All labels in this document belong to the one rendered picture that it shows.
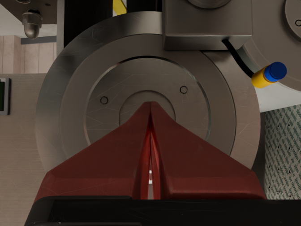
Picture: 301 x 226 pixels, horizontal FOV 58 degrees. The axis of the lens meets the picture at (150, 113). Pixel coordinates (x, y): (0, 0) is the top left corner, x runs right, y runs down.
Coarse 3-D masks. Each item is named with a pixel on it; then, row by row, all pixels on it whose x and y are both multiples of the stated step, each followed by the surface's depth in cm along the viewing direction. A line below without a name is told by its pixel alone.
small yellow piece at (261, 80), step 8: (224, 40) 16; (232, 48) 15; (240, 64) 15; (272, 64) 12; (280, 64) 12; (248, 72) 15; (256, 72) 14; (264, 72) 13; (272, 72) 12; (280, 72) 12; (256, 80) 14; (264, 80) 13; (272, 80) 13
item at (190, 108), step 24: (120, 72) 16; (144, 72) 16; (168, 72) 16; (96, 96) 16; (120, 96) 16; (144, 96) 16; (168, 96) 16; (192, 96) 16; (96, 120) 16; (120, 120) 16; (192, 120) 16
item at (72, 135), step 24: (120, 48) 18; (144, 48) 18; (96, 72) 18; (192, 72) 18; (216, 72) 18; (72, 96) 18; (216, 96) 18; (72, 120) 17; (216, 120) 17; (72, 144) 17; (216, 144) 17
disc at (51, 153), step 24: (96, 24) 18; (120, 24) 18; (144, 24) 18; (72, 48) 18; (96, 48) 18; (48, 72) 18; (72, 72) 18; (240, 72) 18; (48, 96) 18; (240, 96) 18; (48, 120) 18; (240, 120) 18; (48, 144) 18; (240, 144) 18; (48, 168) 17
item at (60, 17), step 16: (64, 0) 19; (80, 0) 23; (96, 0) 30; (112, 0) 43; (64, 16) 19; (80, 16) 23; (96, 16) 30; (112, 16) 43; (64, 32) 19; (80, 32) 23
